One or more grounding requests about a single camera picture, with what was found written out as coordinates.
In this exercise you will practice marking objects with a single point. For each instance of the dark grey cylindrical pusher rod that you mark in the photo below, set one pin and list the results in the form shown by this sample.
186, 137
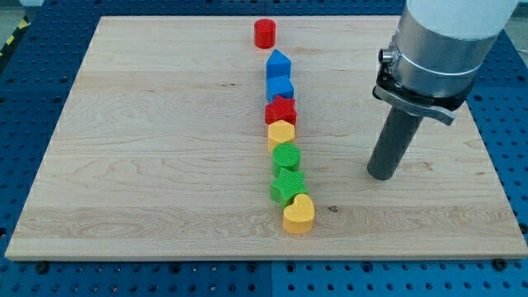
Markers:
394, 139

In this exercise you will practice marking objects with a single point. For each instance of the red cylinder block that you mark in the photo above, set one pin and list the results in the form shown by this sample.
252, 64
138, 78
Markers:
264, 33

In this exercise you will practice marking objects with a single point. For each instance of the wooden board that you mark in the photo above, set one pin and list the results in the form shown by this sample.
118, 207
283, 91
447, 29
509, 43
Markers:
160, 154

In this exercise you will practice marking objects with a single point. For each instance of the yellow hexagon block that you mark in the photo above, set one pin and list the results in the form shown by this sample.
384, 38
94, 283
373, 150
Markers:
280, 132

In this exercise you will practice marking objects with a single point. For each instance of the black silver tool clamp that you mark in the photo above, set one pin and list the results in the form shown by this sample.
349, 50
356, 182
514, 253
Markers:
415, 104

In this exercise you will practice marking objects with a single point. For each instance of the yellow heart block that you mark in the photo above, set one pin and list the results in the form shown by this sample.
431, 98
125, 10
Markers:
298, 217

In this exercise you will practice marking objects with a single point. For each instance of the blue cube block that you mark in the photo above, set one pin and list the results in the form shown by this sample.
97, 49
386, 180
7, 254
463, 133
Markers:
281, 86

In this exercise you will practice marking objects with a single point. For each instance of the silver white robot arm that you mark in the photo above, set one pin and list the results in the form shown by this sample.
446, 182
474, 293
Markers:
429, 68

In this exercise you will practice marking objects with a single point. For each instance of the red star block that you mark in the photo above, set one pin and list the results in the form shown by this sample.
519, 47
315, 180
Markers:
281, 109

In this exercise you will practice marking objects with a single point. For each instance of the green cylinder block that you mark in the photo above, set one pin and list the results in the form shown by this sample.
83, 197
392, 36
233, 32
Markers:
287, 156

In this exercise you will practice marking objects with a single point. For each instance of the blue triangle block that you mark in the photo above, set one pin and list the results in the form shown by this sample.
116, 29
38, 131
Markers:
278, 65

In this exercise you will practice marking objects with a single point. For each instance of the green star block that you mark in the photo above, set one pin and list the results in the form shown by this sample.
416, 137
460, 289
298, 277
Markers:
287, 186

